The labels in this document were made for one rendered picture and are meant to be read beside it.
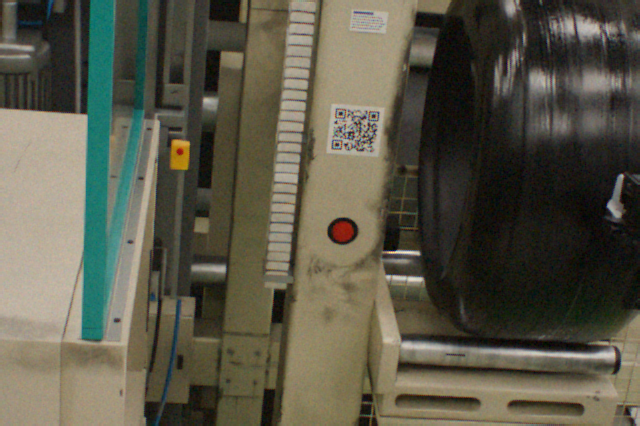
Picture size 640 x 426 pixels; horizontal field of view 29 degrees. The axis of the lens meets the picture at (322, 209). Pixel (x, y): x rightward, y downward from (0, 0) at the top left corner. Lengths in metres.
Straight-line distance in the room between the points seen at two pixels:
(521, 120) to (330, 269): 0.40
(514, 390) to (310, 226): 0.39
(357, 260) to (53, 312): 0.78
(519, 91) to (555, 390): 0.50
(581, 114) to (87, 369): 0.79
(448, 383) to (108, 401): 0.83
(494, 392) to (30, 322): 0.91
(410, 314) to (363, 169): 0.44
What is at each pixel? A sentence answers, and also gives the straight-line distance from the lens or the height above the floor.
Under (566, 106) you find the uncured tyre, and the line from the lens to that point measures 1.62.
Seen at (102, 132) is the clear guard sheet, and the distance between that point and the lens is 1.00.
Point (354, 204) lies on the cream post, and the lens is 1.78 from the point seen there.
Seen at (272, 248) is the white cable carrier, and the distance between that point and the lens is 1.82.
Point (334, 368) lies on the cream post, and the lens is 1.91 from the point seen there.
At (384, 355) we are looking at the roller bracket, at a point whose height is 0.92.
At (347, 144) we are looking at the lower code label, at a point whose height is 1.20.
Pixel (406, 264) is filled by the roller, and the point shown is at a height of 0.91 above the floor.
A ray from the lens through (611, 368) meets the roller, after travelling 1.91.
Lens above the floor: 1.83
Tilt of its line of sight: 25 degrees down
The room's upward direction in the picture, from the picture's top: 7 degrees clockwise
